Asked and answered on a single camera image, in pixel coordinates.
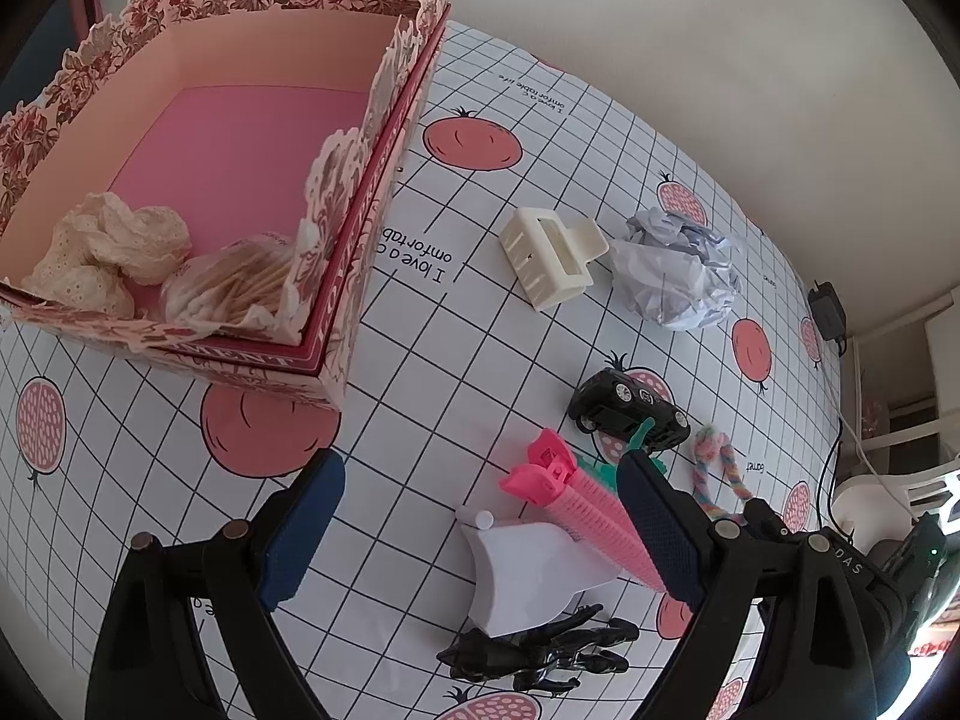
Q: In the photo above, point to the pastel chenille twist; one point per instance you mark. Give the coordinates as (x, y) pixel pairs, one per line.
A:
(705, 450)

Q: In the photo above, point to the bag of cotton swabs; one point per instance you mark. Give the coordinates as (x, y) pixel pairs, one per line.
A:
(232, 285)

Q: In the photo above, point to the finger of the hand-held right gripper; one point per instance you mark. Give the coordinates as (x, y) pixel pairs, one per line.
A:
(847, 559)

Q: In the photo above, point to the black toy figure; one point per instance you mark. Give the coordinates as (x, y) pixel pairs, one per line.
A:
(525, 652)

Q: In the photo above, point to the white plastic chair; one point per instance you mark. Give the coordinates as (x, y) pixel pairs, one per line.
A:
(900, 491)

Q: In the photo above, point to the cream hair claw clip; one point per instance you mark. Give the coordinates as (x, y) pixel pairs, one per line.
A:
(547, 255)

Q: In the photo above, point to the cream lace cloth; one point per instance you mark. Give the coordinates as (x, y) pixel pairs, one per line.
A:
(112, 240)

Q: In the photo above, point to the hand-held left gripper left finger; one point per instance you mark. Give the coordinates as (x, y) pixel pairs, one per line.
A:
(300, 532)

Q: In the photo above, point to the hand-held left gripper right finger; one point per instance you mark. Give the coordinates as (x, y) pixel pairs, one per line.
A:
(660, 532)

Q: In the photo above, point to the pink hair roller clip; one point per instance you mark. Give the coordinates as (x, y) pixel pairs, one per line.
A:
(577, 502)

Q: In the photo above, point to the black power adapter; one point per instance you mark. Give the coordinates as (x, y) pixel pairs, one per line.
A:
(825, 311)

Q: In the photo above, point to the crumpled white paper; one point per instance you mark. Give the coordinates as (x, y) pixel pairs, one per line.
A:
(667, 277)

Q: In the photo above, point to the black toy car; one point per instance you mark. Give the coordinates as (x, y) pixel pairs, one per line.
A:
(615, 397)

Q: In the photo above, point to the floral paper box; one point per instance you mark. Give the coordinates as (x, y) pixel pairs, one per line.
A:
(262, 60)

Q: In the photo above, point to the green toy figure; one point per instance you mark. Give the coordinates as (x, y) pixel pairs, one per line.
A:
(643, 435)

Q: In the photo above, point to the white foam shape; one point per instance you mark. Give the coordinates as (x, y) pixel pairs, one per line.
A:
(517, 570)

